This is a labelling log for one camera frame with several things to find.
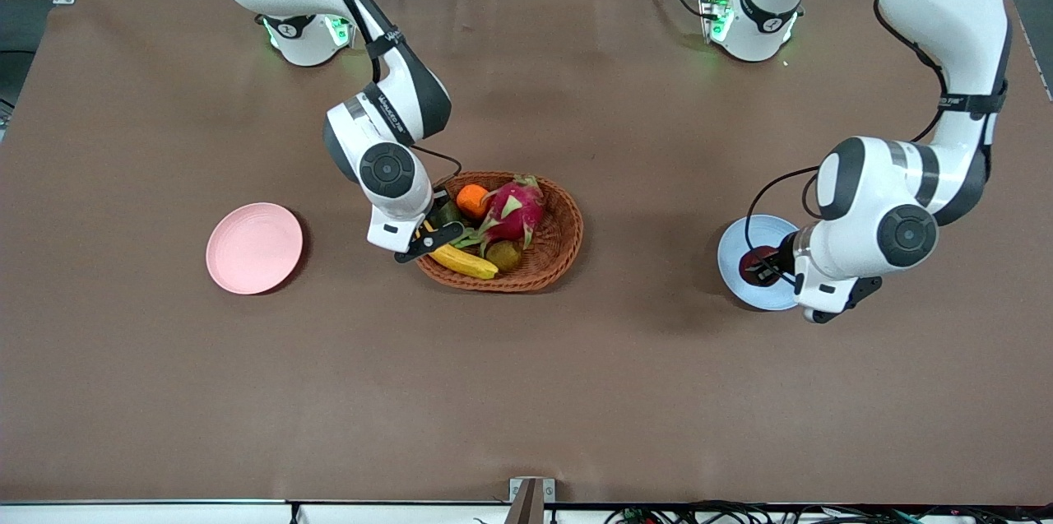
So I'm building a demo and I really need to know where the yellow banana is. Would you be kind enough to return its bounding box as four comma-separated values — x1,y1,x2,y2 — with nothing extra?
421,220,499,281

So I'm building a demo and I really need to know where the black cable bundle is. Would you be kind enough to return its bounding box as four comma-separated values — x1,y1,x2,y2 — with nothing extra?
605,499,1053,524

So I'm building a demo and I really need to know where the orange fruit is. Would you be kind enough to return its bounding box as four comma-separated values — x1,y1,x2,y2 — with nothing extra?
456,183,491,220

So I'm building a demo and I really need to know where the brown kiwi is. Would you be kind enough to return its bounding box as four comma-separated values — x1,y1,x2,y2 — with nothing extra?
485,240,522,273

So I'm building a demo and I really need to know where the white table edge rail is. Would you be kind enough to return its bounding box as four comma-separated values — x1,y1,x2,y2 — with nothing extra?
0,499,511,524

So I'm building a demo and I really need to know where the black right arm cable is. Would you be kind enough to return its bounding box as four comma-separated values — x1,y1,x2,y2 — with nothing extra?
300,0,463,183

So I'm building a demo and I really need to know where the pink dragon fruit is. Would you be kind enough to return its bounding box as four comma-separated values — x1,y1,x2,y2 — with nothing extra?
449,174,546,255

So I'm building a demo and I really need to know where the light blue plate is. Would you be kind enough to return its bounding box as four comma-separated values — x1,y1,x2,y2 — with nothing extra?
717,215,804,312

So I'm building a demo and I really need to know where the brown wicker basket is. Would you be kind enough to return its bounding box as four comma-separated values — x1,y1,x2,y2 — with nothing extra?
406,171,585,293

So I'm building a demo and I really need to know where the pink plate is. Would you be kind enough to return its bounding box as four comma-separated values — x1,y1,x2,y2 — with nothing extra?
205,202,304,295

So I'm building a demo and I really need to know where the metal table edge bracket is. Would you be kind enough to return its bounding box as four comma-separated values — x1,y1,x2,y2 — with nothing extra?
508,477,556,524

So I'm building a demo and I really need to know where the dark red apple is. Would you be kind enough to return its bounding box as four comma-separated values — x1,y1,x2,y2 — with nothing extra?
739,245,779,287

